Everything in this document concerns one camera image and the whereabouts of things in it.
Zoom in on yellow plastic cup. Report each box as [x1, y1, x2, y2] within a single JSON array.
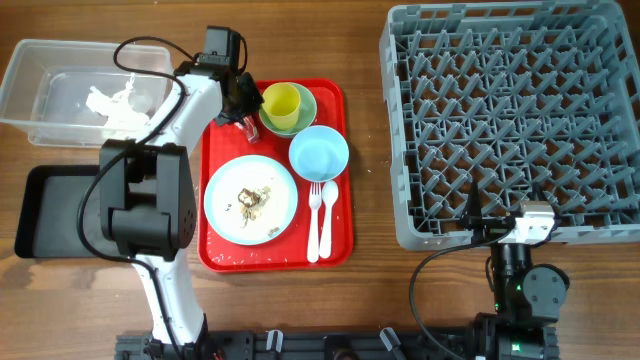
[[263, 82, 301, 130]]

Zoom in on clear plastic bin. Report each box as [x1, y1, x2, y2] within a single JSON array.
[[1, 39, 171, 147]]

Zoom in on light blue bowl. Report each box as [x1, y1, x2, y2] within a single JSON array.
[[288, 125, 350, 183]]

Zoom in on red snack wrapper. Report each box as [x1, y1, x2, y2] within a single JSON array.
[[235, 115, 260, 144]]

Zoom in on white plastic spoon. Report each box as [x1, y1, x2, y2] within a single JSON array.
[[319, 180, 339, 259]]

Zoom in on green small plate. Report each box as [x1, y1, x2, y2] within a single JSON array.
[[259, 82, 318, 138]]

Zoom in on food scraps on plate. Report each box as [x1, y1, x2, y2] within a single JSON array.
[[223, 186, 283, 240]]

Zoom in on black plastic tray bin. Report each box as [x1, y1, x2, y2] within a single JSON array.
[[14, 165, 99, 259]]

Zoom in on light blue dinner plate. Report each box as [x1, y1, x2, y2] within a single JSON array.
[[203, 155, 298, 246]]

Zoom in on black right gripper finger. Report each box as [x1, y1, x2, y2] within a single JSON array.
[[459, 180, 483, 230], [530, 182, 560, 221]]

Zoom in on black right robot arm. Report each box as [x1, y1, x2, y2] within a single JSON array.
[[460, 182, 570, 360]]

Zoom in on grey dishwasher rack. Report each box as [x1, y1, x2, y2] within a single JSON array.
[[379, 1, 639, 251]]

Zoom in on white plastic fork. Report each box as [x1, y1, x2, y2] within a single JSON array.
[[306, 183, 322, 263]]

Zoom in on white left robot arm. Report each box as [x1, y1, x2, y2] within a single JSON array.
[[97, 62, 262, 359]]

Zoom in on white napkin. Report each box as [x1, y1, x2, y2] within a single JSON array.
[[86, 73, 153, 130]]

